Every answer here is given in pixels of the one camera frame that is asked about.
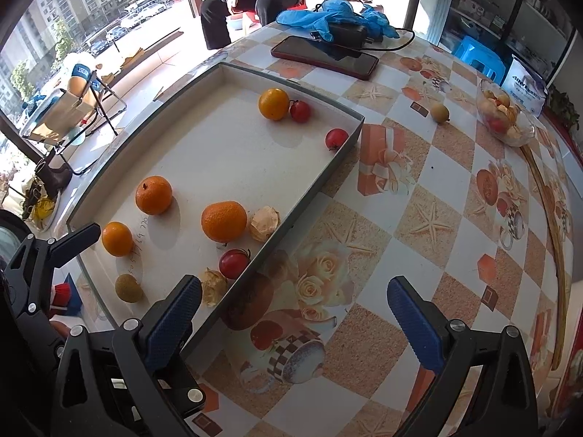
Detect blue plastic glove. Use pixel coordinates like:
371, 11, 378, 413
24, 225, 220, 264
360, 4, 402, 39
277, 0, 360, 42

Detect white printed bag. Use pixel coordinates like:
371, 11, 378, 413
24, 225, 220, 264
501, 55, 549, 117

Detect dark boots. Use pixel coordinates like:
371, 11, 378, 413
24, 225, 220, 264
34, 148, 74, 201

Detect black charger with cable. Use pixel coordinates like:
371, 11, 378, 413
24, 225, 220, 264
314, 0, 416, 54

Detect grey white cardboard tray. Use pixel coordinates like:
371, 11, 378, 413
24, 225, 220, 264
66, 62, 366, 365

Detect dried husk fruit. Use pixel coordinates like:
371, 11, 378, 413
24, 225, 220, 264
200, 268, 228, 308
248, 206, 281, 243

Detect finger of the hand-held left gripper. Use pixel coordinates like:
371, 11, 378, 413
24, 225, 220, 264
7, 223, 102, 315
159, 373, 206, 420

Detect glass door shelf cabinet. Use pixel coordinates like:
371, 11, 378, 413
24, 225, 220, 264
435, 0, 579, 83

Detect small smooth orange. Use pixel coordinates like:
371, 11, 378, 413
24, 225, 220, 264
101, 221, 134, 257
258, 88, 291, 121

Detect metal folding stool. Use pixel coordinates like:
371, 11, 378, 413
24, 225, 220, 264
20, 70, 127, 176

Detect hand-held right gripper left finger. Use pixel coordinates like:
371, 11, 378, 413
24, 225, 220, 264
50, 274, 202, 437

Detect blue plastic stool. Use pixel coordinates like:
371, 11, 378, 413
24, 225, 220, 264
453, 35, 507, 83

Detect blue red box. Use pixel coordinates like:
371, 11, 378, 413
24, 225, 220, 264
50, 273, 83, 317

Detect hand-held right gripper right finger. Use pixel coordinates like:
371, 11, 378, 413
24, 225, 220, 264
388, 276, 540, 437

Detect brown paper bag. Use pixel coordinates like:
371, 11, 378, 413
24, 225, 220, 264
34, 88, 96, 142

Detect long wooden stick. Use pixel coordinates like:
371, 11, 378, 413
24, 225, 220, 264
519, 143, 575, 371

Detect green potted plant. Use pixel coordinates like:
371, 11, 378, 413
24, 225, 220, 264
547, 86, 583, 133

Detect tablet in red case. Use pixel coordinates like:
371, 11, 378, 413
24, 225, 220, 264
270, 35, 380, 80

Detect clear glass bowl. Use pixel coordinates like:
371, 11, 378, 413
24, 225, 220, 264
476, 77, 537, 147

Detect mandarin orange with stem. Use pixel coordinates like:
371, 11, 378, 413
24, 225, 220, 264
135, 175, 174, 216

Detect large orange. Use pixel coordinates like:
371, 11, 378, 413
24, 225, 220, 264
201, 200, 249, 243

